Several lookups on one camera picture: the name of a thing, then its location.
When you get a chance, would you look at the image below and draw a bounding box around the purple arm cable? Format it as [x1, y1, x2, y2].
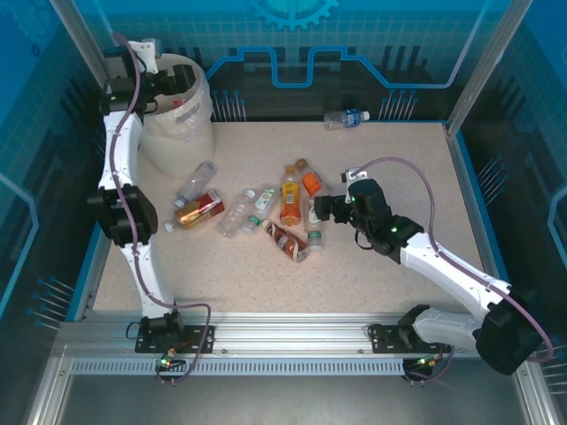
[111, 33, 214, 387]
[353, 157, 555, 387]

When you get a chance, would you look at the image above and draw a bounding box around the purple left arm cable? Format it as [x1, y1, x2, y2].
[111, 33, 214, 387]

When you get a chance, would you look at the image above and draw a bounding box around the clear bottle blue label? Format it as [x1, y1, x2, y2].
[322, 109, 371, 132]

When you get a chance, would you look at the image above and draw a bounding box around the clear ribbed bottle white cap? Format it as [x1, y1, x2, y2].
[217, 189, 257, 239]

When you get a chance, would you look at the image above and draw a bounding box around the brown coffee drink bottle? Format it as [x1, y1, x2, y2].
[260, 220, 310, 263]

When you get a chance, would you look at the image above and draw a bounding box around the orange label bottle brown cap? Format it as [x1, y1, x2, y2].
[295, 158, 329, 198]

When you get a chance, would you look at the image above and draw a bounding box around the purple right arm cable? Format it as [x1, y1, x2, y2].
[353, 157, 555, 387]

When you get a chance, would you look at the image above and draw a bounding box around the white plastic bin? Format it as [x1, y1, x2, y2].
[132, 51, 217, 178]

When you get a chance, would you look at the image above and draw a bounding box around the aluminium frame bar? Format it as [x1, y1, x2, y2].
[513, 369, 567, 425]
[26, 353, 74, 425]

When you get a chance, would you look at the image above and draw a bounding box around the red gold drink bottle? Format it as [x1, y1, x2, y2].
[163, 189, 226, 233]

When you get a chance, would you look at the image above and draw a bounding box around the white label bottle green neck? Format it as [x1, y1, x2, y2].
[304, 197, 324, 252]

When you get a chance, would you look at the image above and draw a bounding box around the clear bottle green white label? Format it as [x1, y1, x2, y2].
[241, 185, 276, 236]

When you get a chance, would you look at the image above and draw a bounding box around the slotted grey cable duct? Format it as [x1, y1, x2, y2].
[69, 358, 407, 377]

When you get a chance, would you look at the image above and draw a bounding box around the aluminium front rail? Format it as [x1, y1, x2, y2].
[52, 311, 501, 358]

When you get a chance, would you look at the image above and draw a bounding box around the clear bluish bottle white cap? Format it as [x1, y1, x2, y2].
[173, 160, 218, 209]

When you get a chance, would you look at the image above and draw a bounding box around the aluminium frame post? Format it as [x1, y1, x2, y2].
[48, 0, 129, 85]
[445, 0, 535, 136]

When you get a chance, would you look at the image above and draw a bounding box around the orange juice bottle yellow label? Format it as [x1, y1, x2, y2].
[278, 164, 303, 226]

